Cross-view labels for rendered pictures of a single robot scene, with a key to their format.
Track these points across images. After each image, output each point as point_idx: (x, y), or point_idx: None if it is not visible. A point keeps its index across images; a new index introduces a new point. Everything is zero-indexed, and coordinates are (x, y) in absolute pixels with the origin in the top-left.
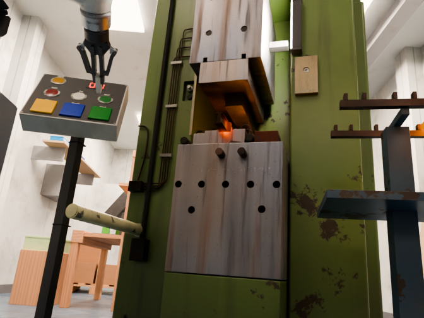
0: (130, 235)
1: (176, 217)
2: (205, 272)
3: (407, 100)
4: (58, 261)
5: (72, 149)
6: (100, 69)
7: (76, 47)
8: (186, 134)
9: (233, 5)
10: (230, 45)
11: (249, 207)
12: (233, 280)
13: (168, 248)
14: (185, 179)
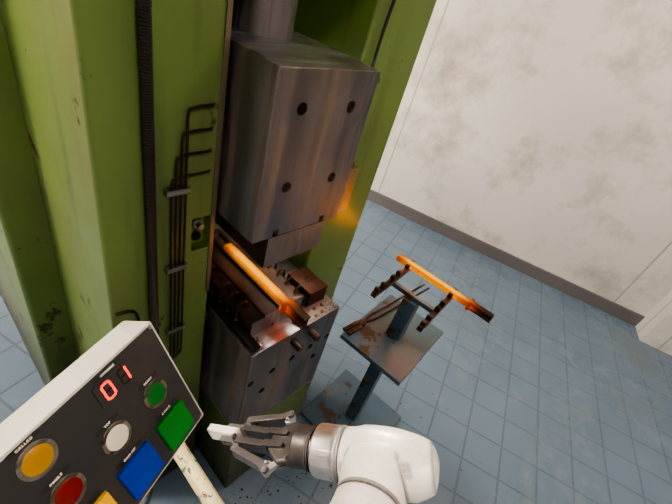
0: None
1: (248, 403)
2: (268, 410)
3: (441, 309)
4: None
5: None
6: (255, 438)
7: (267, 479)
8: (200, 291)
9: (329, 133)
10: (310, 205)
11: (305, 359)
12: (285, 400)
13: (240, 422)
14: (257, 377)
